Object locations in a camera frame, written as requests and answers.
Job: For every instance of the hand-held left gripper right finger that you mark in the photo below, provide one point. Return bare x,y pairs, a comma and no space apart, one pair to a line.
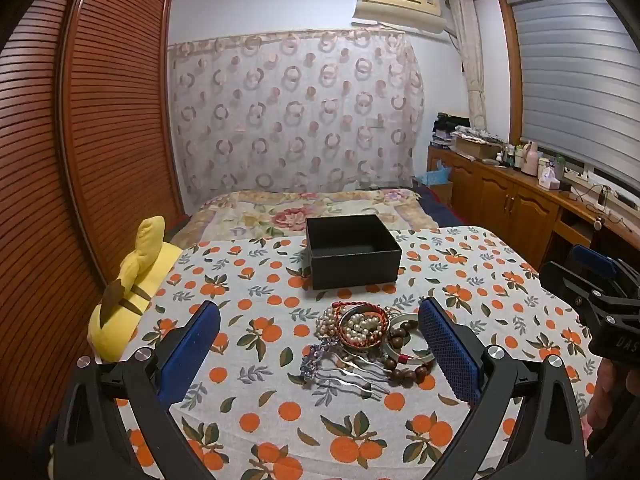
450,355

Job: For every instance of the black box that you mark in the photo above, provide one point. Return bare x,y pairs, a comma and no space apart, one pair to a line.
350,270

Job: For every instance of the wooden cabinet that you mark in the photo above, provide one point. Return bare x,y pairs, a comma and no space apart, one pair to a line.
500,195

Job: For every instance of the pink tissue box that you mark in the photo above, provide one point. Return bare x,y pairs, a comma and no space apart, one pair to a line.
548,175

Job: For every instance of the white air conditioner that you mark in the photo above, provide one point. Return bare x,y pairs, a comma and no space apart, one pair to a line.
400,7

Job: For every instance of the orange print tablecloth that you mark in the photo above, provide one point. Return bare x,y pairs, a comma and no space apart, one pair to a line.
300,390

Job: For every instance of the person's right hand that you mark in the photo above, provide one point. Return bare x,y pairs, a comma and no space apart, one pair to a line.
605,392

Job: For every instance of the stack of folded clothes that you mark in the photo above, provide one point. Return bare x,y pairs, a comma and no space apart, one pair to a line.
450,127

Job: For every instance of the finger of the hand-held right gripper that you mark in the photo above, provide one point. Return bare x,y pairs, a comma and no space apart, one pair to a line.
565,282
595,260

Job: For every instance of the wooden louvered wardrobe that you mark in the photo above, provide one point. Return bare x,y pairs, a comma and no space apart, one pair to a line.
100,135

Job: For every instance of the group of small bottles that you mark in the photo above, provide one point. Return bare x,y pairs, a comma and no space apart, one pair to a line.
510,156

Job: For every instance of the cream window drape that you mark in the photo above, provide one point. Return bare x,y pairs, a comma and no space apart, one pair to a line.
470,50

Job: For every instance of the grey window blind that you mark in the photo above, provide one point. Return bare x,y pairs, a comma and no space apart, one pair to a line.
575,85

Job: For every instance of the silver wavy hairpin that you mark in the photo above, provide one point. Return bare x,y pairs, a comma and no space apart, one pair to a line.
350,387
365,370

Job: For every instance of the blue bag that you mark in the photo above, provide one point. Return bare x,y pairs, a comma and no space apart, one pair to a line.
432,176

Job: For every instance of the pale jade bangle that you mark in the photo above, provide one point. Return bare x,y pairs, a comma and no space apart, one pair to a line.
400,316

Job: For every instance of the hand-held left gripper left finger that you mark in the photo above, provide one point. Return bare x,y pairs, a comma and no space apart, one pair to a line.
192,355

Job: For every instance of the purple flower hairpin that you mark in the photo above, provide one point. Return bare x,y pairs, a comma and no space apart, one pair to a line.
312,365

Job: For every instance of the small cardboard box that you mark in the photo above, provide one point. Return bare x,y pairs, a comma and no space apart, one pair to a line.
441,192

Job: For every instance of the flat cardboard box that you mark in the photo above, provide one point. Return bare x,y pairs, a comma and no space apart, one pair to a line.
475,147

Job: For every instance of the dark blue bed sheet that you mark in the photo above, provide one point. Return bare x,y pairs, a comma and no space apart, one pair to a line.
445,210

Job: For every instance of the pink kettle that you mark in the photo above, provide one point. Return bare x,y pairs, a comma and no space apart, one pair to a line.
530,157

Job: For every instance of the yellow plush toy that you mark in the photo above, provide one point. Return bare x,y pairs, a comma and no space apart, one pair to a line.
120,325

